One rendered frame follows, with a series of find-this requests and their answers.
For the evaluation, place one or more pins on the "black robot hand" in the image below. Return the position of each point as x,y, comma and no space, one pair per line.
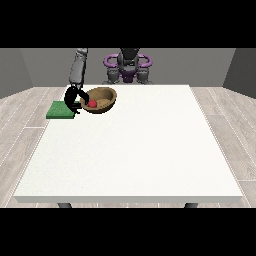
71,96

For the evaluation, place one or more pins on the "brown wooden bowl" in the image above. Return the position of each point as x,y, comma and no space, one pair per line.
105,97

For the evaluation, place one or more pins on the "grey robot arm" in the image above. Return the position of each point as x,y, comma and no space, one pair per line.
78,68

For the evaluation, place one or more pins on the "green square pad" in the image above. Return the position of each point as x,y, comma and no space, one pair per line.
60,111

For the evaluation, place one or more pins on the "small red ball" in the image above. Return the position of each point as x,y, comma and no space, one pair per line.
92,103

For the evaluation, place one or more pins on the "grey robot trunk purple rings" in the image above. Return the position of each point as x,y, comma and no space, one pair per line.
128,68

